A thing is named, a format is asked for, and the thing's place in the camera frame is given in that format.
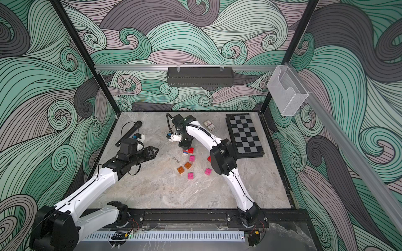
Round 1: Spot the white slotted cable duct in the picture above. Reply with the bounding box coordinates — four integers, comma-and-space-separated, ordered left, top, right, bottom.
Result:
84, 230, 246, 244

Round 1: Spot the black microphone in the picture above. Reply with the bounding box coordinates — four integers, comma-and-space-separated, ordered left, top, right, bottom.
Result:
115, 120, 142, 147

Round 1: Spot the aluminium rail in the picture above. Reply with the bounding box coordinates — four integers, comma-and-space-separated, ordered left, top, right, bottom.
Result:
94, 64, 276, 72
284, 62, 402, 233

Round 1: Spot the black wall tray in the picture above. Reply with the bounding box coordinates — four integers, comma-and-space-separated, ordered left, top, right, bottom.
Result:
166, 68, 234, 87

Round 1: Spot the playing card box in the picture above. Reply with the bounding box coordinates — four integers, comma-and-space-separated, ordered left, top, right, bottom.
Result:
203, 120, 216, 131

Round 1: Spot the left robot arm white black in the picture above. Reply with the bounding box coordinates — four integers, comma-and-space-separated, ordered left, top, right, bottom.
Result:
29, 146, 159, 251

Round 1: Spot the aluminium rail right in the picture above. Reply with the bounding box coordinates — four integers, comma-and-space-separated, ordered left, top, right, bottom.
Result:
284, 62, 402, 233

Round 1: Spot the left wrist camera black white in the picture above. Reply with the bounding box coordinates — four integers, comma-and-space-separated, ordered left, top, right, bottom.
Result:
119, 133, 145, 155

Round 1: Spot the orange lego brick upper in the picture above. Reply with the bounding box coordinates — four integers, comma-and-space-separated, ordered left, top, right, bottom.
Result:
184, 162, 192, 169

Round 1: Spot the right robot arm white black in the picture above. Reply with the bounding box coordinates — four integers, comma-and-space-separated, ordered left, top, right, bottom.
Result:
166, 113, 260, 228

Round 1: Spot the black grey chessboard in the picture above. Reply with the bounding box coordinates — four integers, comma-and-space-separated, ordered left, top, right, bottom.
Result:
226, 114, 265, 159

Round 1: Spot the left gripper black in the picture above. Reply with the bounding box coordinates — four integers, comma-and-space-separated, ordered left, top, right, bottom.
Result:
129, 146, 159, 167

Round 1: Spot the aluminium rail back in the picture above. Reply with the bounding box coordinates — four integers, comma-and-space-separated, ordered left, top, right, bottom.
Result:
94, 64, 276, 72

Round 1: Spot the orange lego brick lower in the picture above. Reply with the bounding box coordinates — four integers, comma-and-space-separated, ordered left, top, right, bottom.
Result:
177, 166, 185, 174

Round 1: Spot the orange lego brick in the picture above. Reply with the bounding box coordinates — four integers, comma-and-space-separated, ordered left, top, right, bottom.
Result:
177, 166, 185, 174
184, 162, 192, 169

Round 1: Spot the clear plastic wall bin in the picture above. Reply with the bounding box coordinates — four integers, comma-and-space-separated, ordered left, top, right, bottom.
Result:
267, 65, 309, 117

